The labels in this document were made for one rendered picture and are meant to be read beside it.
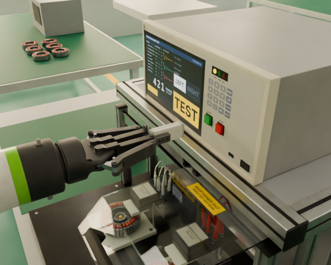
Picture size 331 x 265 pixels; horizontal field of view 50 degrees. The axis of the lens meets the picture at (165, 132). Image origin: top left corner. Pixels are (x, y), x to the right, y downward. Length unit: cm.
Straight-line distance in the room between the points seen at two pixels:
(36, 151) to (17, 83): 163
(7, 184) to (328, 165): 57
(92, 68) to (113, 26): 347
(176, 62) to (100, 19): 488
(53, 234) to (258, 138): 68
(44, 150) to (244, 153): 34
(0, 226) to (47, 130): 89
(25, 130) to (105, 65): 85
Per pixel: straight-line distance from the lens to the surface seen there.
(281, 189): 67
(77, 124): 163
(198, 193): 71
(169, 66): 81
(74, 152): 58
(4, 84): 219
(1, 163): 57
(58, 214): 114
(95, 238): 63
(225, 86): 65
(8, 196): 57
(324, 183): 71
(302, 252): 73
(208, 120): 71
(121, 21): 577
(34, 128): 166
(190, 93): 75
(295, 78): 61
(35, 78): 221
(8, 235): 227
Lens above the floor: 152
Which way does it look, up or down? 30 degrees down
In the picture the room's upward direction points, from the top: straight up
